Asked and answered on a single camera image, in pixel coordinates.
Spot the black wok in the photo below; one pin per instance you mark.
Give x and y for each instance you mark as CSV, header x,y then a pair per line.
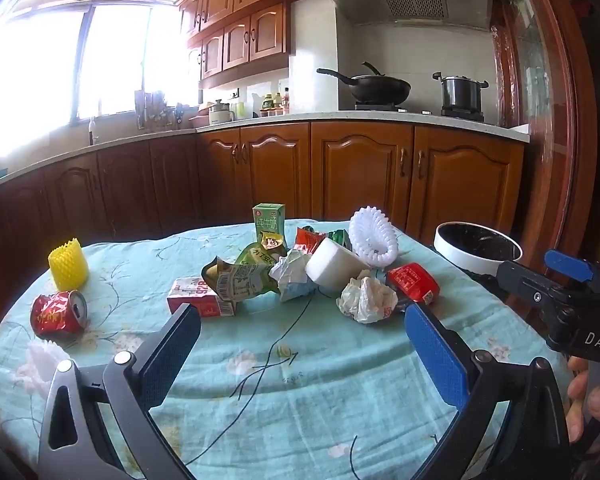
x,y
380,90

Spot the crushed red drink can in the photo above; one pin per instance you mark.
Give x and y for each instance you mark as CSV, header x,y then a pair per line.
x,y
55,315

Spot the condiment bottles group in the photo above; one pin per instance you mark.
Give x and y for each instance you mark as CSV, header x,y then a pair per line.
x,y
267,104

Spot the crushed green drink can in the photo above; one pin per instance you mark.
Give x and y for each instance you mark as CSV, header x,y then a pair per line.
x,y
339,237

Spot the green drink carton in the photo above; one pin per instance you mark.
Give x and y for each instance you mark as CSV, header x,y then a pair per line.
x,y
269,217

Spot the red cap sauce bottle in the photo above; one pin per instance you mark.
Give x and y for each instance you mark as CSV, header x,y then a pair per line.
x,y
285,101

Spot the small white foam net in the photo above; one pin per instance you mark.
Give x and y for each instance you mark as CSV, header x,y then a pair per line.
x,y
42,365

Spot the knife and utensil rack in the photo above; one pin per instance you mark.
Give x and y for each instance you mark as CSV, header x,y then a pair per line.
x,y
155,110

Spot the black gas stove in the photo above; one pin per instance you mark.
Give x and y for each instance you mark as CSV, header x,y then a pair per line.
x,y
462,114

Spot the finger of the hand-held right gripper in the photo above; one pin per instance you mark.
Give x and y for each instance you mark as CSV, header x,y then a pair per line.
x,y
567,262
525,282

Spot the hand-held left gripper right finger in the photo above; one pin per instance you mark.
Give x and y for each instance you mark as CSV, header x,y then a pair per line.
x,y
435,355

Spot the large white foam net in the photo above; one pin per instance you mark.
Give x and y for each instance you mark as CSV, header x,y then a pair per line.
x,y
375,237

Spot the gold foil wrapper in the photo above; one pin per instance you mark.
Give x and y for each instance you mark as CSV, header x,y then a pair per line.
x,y
270,242

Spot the yellow foam fruit net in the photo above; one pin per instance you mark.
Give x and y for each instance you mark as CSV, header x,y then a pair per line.
x,y
69,267

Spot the green snack wrapper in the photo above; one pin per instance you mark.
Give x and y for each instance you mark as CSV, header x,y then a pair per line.
x,y
245,280

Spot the crumpled white tissue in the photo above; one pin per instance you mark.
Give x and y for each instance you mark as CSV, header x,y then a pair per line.
x,y
367,300

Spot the crumpled white paper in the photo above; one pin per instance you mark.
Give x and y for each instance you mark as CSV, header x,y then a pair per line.
x,y
292,272

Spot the wooden door frame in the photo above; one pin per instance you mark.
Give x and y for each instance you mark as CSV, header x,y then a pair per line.
x,y
575,110

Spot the red snack packet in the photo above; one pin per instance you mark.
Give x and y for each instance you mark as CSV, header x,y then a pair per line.
x,y
307,240

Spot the steel cooking pot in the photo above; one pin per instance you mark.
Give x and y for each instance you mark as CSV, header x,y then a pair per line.
x,y
460,92

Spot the wooden wall cabinets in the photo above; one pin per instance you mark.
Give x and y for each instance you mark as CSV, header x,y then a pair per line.
x,y
250,35

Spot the red crumpled wrapper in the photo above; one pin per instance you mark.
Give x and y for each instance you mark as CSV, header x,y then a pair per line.
x,y
412,282

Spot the wooden base cabinets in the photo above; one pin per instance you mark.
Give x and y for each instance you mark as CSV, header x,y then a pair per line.
x,y
360,170

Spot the white kitchen countertop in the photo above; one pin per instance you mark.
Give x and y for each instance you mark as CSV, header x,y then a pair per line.
x,y
380,117

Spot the sink faucet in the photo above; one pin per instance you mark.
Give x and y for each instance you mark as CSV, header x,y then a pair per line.
x,y
92,132

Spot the white round bin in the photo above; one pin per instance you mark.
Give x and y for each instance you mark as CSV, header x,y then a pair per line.
x,y
460,261

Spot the red and white carton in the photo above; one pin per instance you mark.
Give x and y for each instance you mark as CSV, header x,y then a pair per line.
x,y
195,300

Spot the pale green cup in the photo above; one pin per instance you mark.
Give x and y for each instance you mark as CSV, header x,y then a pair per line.
x,y
240,110

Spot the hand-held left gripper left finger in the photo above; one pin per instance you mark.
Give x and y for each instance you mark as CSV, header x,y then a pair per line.
x,y
172,355

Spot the white foam roll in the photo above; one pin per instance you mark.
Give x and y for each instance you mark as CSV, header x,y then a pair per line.
x,y
332,262

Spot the light blue floral tablecloth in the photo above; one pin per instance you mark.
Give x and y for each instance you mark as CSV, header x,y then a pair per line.
x,y
330,385

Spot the kitchen window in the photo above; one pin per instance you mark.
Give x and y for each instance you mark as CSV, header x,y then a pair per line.
x,y
110,60

